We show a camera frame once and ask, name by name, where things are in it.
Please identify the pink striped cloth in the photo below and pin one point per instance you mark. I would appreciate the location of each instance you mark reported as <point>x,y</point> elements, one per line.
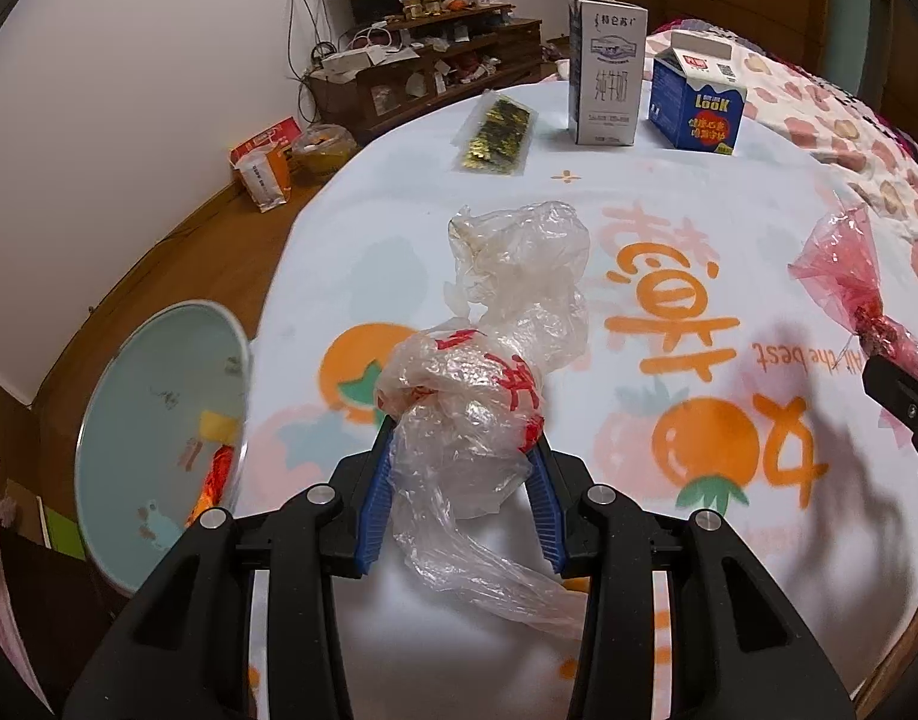
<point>5,577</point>

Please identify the tall white milk carton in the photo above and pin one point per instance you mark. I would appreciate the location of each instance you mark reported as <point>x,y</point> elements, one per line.
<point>605,82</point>

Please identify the dark seaweed snack packet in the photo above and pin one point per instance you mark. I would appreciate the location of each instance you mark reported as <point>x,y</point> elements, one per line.
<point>496,135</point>

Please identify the clear red-print plastic bag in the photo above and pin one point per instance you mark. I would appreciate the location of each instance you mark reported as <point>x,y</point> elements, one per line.
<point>466,405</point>

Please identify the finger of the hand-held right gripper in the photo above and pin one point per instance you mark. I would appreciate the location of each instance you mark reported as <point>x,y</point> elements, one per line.
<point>909,405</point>

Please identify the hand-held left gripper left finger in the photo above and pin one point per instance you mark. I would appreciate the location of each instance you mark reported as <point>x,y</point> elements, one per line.
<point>373,514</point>

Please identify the pink translucent plastic bag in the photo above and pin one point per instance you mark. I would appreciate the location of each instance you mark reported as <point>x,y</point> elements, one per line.
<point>841,270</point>

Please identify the blue gable-top carton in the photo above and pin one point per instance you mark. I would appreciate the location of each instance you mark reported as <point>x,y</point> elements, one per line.
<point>699,109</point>

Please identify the orange white bag on floor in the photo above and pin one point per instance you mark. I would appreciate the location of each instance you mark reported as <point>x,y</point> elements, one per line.
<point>268,165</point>

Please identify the plain yellow wrapper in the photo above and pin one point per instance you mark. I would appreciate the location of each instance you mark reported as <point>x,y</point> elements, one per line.
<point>220,426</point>

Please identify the fruit print tablecloth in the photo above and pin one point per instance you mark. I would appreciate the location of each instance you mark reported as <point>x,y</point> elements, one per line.
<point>729,240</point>

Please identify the light blue trash bin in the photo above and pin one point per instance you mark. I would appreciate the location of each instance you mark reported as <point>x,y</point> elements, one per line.
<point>144,435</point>

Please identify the red plastic bag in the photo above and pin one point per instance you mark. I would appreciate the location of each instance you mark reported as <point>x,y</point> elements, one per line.
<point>215,476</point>

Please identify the clear plastic food bowl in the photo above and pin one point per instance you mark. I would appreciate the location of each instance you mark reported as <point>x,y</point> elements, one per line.
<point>322,154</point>

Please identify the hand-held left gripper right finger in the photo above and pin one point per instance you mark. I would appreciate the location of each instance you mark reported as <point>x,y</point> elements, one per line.
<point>543,510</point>

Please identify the dark wooden television cabinet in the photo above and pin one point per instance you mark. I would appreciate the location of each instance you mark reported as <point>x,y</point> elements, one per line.
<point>429,75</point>

